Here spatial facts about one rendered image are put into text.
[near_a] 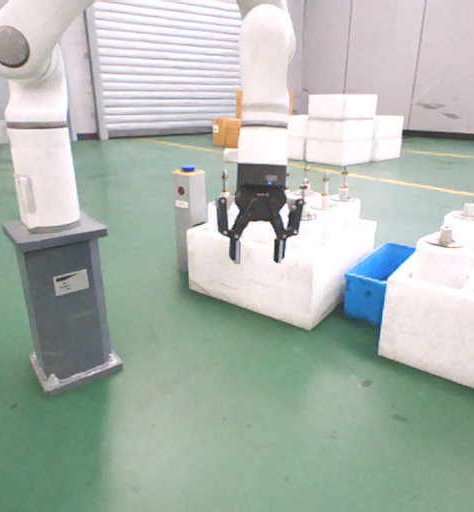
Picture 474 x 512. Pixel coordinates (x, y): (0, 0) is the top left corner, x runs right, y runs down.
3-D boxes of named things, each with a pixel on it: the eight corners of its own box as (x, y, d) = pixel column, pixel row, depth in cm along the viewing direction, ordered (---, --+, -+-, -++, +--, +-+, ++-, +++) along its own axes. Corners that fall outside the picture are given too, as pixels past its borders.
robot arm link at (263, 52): (282, 125, 56) (290, 130, 64) (290, -3, 53) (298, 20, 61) (231, 124, 58) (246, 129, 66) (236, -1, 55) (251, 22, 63)
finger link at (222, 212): (221, 194, 64) (229, 231, 65) (210, 197, 63) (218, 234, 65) (226, 196, 61) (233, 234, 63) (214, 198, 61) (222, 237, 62)
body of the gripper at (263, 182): (242, 158, 58) (239, 224, 60) (298, 160, 61) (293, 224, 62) (228, 158, 65) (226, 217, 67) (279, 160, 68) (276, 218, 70)
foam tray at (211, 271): (309, 331, 99) (314, 260, 93) (188, 289, 121) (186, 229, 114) (369, 278, 128) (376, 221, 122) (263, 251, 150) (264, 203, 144)
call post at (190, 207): (193, 275, 130) (188, 175, 120) (176, 269, 134) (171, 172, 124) (208, 268, 136) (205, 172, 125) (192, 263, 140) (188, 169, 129)
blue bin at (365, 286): (381, 330, 99) (387, 284, 95) (338, 316, 106) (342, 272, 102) (418, 287, 122) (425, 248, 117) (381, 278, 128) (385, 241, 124)
